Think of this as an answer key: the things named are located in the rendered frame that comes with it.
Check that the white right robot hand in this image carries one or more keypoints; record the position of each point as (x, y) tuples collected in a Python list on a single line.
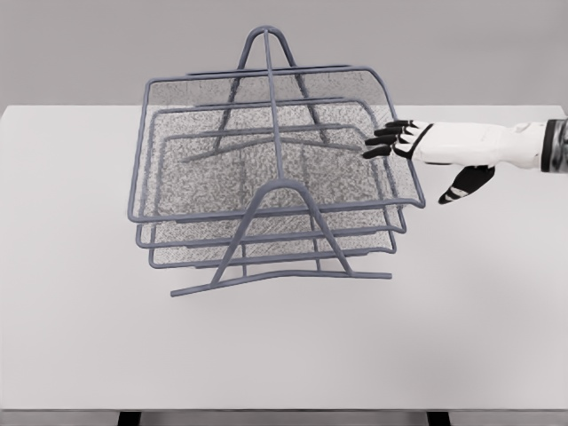
[(452, 144)]

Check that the grey mesh file tray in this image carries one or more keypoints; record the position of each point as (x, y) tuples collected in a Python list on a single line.
[(186, 177), (186, 231), (186, 258)]

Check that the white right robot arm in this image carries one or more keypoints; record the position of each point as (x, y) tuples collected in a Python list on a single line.
[(528, 146)]

